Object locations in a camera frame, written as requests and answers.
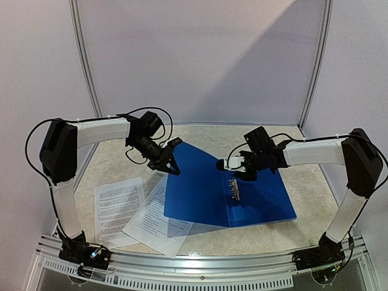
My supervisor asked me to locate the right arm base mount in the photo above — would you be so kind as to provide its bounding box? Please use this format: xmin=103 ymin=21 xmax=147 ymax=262
xmin=292 ymin=232 xmax=355 ymax=286

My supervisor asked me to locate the left printed paper sheet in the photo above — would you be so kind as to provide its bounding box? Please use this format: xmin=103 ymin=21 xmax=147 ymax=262
xmin=95 ymin=178 xmax=145 ymax=249

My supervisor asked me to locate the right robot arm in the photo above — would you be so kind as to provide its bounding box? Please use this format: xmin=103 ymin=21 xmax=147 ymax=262
xmin=224 ymin=127 xmax=387 ymax=264

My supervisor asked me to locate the printed paper sheet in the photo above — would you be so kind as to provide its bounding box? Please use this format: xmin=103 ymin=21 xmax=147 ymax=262
xmin=95 ymin=178 xmax=145 ymax=249
xmin=122 ymin=176 xmax=193 ymax=259

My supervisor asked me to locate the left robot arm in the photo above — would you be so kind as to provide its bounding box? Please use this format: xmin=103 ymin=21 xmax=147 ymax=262
xmin=37 ymin=107 xmax=182 ymax=263

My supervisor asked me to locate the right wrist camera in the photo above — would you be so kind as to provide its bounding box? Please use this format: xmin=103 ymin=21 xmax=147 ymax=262
xmin=216 ymin=156 xmax=246 ymax=172

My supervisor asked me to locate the blue plastic folder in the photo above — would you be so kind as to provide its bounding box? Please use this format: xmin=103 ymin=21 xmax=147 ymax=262
xmin=164 ymin=142 xmax=296 ymax=227

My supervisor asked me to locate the right aluminium frame post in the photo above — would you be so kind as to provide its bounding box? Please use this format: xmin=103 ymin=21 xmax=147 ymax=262
xmin=297 ymin=0 xmax=333 ymax=131

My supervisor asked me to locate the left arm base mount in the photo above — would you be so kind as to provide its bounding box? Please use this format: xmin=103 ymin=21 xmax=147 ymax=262
xmin=58 ymin=231 xmax=112 ymax=270

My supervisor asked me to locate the metal folder clip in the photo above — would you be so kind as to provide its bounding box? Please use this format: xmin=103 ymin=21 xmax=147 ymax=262
xmin=229 ymin=179 xmax=241 ymax=201

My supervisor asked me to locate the right printed paper sheet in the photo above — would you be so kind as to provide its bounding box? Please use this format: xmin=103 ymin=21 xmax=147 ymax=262
xmin=122 ymin=176 xmax=193 ymax=259

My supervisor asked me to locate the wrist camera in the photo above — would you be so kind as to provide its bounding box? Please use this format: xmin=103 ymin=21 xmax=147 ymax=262
xmin=216 ymin=156 xmax=246 ymax=172
xmin=167 ymin=137 xmax=182 ymax=149

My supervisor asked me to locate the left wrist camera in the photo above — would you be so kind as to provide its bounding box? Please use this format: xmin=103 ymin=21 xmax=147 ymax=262
xmin=167 ymin=137 xmax=182 ymax=149

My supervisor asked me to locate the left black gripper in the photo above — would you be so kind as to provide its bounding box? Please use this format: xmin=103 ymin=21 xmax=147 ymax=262
xmin=130 ymin=136 xmax=181 ymax=175

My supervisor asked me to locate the aluminium front rail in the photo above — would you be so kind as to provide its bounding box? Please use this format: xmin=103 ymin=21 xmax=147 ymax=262
xmin=27 ymin=235 xmax=379 ymax=290

